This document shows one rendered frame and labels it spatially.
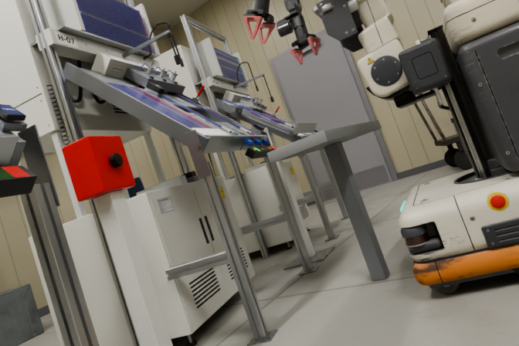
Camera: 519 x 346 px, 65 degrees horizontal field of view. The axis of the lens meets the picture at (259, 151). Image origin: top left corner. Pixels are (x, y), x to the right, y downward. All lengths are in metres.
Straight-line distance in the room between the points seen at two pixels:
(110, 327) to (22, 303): 1.83
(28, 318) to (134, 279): 2.50
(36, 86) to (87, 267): 0.79
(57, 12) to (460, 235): 1.82
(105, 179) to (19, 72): 0.99
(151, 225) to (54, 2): 1.10
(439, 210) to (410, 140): 4.06
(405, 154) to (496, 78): 4.10
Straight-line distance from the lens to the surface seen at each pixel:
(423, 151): 5.33
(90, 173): 1.20
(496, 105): 1.33
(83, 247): 1.87
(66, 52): 1.98
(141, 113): 1.63
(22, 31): 2.08
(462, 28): 1.35
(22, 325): 3.66
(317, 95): 5.67
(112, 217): 1.22
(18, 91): 2.07
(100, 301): 1.88
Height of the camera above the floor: 0.50
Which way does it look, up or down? 5 degrees up
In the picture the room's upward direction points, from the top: 19 degrees counter-clockwise
